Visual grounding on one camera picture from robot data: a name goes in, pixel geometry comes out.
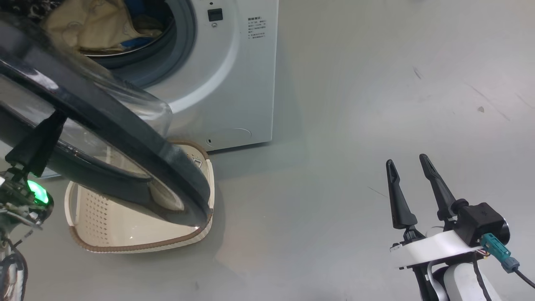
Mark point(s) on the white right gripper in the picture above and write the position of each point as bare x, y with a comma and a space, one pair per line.
434, 248

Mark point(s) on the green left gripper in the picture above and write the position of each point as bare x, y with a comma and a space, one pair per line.
25, 205

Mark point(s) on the round black glass washer door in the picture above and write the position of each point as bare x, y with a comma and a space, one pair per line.
125, 125

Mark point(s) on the cream perforated laundry basket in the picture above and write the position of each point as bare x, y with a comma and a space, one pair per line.
108, 225

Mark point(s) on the white front-load washing machine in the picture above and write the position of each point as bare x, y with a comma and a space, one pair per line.
242, 92

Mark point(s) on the black text label on washer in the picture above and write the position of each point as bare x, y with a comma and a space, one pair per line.
257, 28

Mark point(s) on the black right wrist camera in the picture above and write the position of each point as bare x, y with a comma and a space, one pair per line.
480, 219

